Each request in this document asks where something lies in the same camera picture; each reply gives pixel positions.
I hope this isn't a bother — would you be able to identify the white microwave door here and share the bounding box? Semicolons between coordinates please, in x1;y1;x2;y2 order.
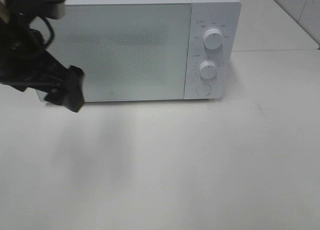
48;4;191;102

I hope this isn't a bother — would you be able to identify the round door release button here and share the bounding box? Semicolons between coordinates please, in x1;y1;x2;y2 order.
196;84;211;97

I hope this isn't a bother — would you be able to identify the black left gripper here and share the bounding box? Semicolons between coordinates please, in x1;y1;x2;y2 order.
0;0;85;113

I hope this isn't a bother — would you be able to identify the white microwave oven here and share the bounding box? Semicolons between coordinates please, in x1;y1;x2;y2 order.
34;0;243;103

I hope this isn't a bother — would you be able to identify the white upper power knob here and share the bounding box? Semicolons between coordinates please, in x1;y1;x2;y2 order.
202;27;224;50

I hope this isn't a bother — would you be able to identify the white timer knob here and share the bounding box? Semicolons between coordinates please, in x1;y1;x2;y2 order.
199;61;218;80

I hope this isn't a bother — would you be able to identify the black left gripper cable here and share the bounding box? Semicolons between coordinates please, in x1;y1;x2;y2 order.
34;16;55;47

